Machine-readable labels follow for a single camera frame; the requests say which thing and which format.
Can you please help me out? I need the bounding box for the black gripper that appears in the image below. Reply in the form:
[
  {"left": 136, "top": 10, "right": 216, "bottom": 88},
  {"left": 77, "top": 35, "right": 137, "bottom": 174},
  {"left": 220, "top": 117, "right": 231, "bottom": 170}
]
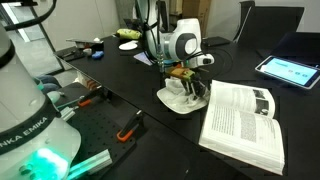
[{"left": 183, "top": 68, "right": 208, "bottom": 102}]

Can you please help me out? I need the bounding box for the white square plate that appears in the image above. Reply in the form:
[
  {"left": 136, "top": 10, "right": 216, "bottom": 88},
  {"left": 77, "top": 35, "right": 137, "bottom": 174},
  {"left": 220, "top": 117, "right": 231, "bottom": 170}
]
[{"left": 156, "top": 85, "right": 212, "bottom": 115}]

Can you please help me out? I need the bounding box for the black flat case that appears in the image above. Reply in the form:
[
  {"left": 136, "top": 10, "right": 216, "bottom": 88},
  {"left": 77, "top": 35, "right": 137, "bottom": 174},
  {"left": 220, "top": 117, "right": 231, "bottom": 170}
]
[{"left": 200, "top": 35, "right": 232, "bottom": 48}]

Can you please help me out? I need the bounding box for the open book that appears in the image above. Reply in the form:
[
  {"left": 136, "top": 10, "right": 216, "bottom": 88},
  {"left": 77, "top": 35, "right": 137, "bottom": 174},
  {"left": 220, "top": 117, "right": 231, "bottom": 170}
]
[{"left": 198, "top": 79, "right": 287, "bottom": 177}]

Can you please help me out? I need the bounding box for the purple UIST booklet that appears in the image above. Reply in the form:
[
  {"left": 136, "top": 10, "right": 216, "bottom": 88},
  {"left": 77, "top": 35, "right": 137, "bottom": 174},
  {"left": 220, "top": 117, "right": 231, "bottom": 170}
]
[{"left": 133, "top": 50, "right": 158, "bottom": 67}]

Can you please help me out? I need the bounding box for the black orange bar clamp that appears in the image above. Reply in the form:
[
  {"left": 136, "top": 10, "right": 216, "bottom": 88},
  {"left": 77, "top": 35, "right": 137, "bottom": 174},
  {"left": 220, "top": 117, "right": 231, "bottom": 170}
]
[
  {"left": 115, "top": 109, "right": 145, "bottom": 144},
  {"left": 77, "top": 84, "right": 113, "bottom": 108}
]

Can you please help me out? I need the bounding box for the cardboard box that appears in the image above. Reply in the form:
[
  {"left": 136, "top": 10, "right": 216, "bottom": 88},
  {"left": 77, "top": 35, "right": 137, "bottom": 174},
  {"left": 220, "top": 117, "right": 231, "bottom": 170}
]
[{"left": 181, "top": 0, "right": 213, "bottom": 38}]

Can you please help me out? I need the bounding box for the seated person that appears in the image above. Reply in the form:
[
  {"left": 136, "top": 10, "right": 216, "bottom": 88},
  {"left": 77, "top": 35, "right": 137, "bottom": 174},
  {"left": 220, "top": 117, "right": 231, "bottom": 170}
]
[{"left": 155, "top": 0, "right": 171, "bottom": 33}]

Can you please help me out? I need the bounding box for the white round disc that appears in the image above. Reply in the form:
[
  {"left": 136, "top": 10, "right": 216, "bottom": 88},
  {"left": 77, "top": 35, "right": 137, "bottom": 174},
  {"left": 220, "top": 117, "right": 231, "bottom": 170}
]
[{"left": 118, "top": 40, "right": 139, "bottom": 52}]

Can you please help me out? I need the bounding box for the plastic snack bag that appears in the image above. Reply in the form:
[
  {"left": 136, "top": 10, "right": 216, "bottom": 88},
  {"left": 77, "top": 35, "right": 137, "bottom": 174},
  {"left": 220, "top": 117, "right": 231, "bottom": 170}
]
[{"left": 115, "top": 28, "right": 143, "bottom": 41}]

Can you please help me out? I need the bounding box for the white framed tablet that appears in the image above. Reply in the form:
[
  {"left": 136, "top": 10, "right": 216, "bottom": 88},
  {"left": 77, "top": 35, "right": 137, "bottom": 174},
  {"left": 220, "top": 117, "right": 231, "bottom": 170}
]
[{"left": 254, "top": 54, "right": 320, "bottom": 90}]

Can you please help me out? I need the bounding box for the black chair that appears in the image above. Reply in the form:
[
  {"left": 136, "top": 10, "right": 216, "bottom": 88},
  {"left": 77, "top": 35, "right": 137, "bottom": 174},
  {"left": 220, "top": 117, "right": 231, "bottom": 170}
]
[{"left": 232, "top": 0, "right": 305, "bottom": 51}]

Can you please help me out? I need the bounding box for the small blue object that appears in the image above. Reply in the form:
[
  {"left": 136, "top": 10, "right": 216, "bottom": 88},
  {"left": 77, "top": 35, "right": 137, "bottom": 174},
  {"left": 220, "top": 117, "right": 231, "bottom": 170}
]
[{"left": 91, "top": 50, "right": 105, "bottom": 61}]

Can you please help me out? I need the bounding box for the black perforated breadboard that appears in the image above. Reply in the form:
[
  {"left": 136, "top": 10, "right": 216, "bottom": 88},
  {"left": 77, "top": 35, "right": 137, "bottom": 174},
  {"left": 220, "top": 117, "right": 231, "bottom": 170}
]
[{"left": 54, "top": 81, "right": 148, "bottom": 168}]

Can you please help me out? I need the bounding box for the brown striped box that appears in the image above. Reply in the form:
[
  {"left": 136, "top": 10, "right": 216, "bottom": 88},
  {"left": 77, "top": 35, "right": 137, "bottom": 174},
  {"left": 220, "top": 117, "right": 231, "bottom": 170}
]
[{"left": 78, "top": 71, "right": 101, "bottom": 92}]

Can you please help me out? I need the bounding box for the small black box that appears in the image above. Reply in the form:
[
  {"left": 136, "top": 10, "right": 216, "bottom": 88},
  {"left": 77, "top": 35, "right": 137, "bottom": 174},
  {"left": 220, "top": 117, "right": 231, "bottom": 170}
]
[{"left": 89, "top": 41, "right": 105, "bottom": 53}]

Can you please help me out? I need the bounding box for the aluminium extrusion bar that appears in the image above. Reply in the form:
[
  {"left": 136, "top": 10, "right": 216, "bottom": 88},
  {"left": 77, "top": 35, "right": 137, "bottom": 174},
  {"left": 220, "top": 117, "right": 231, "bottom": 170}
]
[
  {"left": 66, "top": 148, "right": 113, "bottom": 180},
  {"left": 59, "top": 105, "right": 77, "bottom": 122}
]

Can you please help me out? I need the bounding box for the grey flat tray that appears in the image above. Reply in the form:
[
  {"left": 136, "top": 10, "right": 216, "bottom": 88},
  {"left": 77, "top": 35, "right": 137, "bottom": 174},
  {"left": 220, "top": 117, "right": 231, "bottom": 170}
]
[{"left": 65, "top": 37, "right": 105, "bottom": 45}]

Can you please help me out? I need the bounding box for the black tools pile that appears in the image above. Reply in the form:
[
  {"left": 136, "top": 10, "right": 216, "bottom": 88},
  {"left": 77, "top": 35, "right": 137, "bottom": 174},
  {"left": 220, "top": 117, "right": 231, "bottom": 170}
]
[{"left": 54, "top": 45, "right": 86, "bottom": 62}]

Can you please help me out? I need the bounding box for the white rounded tool handle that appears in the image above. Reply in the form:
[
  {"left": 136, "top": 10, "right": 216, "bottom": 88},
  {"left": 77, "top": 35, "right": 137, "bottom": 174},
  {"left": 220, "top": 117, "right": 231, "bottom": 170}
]
[{"left": 45, "top": 90, "right": 66, "bottom": 104}]

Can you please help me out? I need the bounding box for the thick black hose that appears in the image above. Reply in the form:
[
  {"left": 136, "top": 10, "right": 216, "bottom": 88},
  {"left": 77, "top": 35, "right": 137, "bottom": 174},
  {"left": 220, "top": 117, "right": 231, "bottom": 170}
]
[{"left": 0, "top": 0, "right": 58, "bottom": 32}]

